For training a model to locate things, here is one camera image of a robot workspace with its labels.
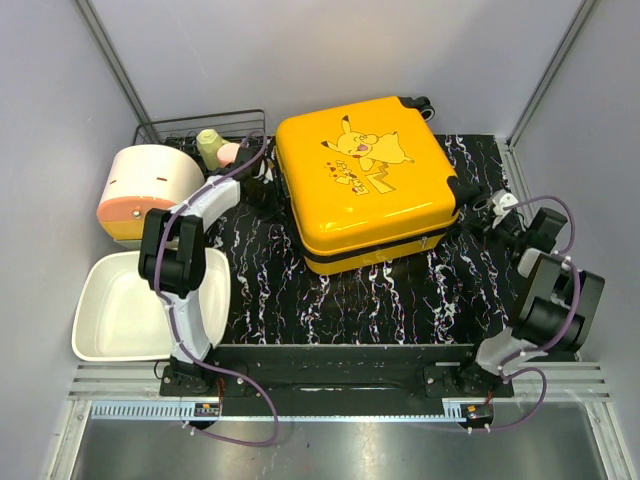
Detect yellow Pikachu suitcase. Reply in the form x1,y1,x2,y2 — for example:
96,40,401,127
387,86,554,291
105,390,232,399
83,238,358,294
275,96,483,275

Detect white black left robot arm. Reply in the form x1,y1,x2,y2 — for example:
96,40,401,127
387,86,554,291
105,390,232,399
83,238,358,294
138,131,269,396

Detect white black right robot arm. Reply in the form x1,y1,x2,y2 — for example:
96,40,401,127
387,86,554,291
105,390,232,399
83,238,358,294
453,207,606,397

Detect pink cup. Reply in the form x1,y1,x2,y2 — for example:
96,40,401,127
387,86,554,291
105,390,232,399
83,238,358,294
216,143,240,168

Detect pink yellow drawer box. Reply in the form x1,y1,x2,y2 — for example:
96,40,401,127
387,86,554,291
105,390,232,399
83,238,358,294
96,144,205,245

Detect white plastic tray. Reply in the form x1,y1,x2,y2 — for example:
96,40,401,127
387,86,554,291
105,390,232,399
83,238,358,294
71,248,231,362

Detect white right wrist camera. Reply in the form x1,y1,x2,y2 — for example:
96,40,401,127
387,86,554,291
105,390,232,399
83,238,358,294
489,190,518,229

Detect black wire basket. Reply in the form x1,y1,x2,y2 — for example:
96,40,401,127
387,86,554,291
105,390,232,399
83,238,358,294
131,109,266,155

